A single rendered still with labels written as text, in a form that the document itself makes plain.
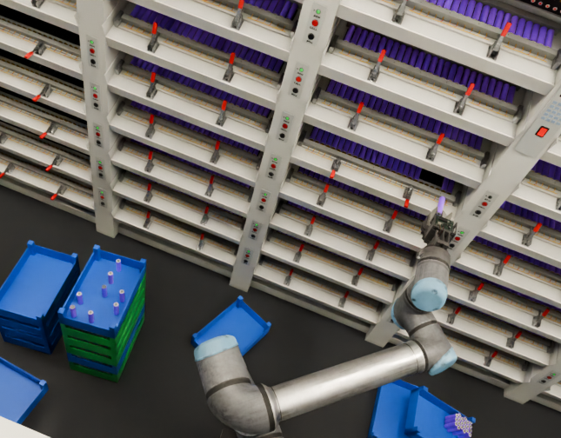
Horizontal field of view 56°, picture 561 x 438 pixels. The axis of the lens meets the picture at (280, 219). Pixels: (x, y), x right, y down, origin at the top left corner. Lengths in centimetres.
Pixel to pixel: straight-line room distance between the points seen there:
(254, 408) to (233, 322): 120
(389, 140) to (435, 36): 38
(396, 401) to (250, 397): 131
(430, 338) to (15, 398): 159
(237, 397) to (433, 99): 100
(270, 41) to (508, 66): 66
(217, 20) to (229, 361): 98
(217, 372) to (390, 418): 130
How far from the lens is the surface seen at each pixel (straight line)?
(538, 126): 166
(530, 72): 159
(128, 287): 208
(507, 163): 175
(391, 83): 164
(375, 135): 175
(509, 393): 280
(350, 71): 163
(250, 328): 249
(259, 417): 133
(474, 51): 156
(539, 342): 256
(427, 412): 252
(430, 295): 146
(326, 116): 175
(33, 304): 227
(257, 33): 167
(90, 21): 192
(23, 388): 239
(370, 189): 187
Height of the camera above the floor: 219
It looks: 49 degrees down
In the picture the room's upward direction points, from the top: 19 degrees clockwise
